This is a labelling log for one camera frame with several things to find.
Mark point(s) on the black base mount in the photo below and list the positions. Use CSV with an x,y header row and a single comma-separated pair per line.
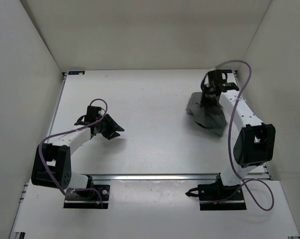
x,y
213,197
88,200

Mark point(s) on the left blue corner sticker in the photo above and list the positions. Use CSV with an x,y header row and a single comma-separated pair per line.
x,y
76,72

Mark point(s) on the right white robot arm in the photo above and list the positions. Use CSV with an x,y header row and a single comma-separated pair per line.
x,y
250,141

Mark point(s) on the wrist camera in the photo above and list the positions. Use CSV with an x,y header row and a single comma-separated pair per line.
x,y
93,114
216,77

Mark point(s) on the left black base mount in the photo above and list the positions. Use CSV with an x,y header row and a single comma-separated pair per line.
x,y
88,200

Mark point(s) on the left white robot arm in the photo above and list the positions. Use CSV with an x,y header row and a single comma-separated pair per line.
x,y
52,164

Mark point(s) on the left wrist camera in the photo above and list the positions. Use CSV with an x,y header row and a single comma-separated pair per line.
x,y
93,114

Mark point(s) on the grey pleated skirt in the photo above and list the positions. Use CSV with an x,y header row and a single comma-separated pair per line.
x,y
211,118

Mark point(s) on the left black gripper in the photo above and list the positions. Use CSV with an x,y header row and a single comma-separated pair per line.
x,y
112,125

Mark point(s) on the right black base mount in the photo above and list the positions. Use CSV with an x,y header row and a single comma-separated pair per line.
x,y
213,197

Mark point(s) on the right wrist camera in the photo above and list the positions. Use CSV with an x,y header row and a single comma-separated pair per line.
x,y
216,77

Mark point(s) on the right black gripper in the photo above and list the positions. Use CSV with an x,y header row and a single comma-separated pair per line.
x,y
205,103

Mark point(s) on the aluminium front rail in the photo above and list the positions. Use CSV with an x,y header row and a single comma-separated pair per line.
x,y
153,177

